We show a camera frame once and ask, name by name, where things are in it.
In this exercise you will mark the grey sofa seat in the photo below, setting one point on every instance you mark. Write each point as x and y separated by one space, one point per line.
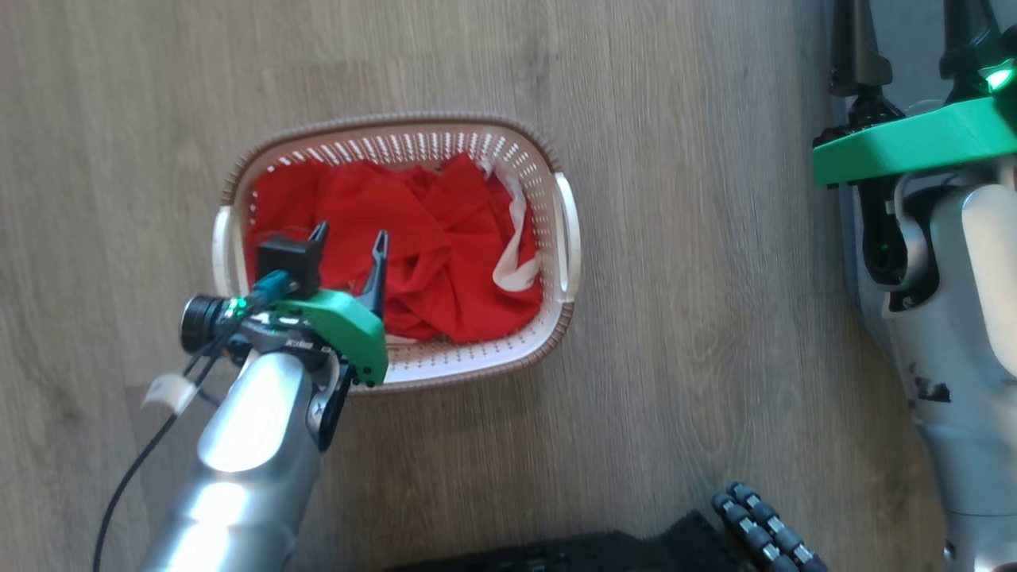
914 48

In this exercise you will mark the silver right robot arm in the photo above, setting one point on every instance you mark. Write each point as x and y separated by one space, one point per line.
969 318

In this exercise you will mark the red clothing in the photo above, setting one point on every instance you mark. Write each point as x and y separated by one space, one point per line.
429 238

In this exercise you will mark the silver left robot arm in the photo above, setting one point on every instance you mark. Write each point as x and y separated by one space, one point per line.
246 461

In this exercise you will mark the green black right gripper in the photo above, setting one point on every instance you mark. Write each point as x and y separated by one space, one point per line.
914 147

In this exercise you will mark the beige perforated laundry basket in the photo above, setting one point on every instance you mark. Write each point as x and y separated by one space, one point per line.
548 318

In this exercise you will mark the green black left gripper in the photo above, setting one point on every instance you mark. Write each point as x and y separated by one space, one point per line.
349 326

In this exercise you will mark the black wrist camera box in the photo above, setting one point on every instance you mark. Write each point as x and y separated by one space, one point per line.
284 262

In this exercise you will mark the white fabric strip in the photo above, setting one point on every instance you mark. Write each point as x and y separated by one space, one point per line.
515 254

